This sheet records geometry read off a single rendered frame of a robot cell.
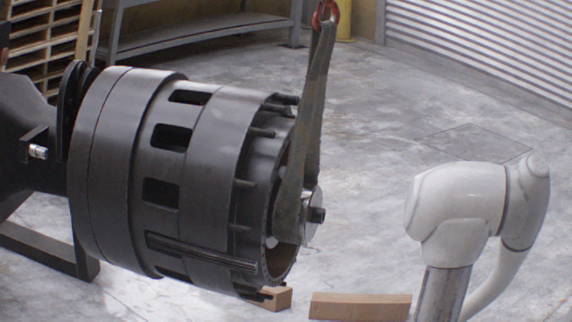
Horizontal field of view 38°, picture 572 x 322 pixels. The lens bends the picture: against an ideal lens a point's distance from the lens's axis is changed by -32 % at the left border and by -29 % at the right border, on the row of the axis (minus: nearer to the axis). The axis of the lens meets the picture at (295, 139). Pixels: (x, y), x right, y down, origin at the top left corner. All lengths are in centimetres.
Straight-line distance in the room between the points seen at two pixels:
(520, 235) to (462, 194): 19
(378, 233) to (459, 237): 325
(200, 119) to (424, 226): 93
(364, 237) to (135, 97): 247
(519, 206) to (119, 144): 116
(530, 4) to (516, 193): 632
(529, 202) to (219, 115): 103
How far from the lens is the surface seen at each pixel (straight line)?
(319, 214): 261
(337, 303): 391
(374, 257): 464
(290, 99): 260
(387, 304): 391
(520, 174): 172
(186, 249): 247
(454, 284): 174
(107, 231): 257
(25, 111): 289
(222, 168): 243
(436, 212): 168
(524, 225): 176
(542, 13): 792
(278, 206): 256
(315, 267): 450
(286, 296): 401
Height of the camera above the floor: 175
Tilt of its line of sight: 16 degrees down
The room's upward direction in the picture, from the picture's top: 5 degrees clockwise
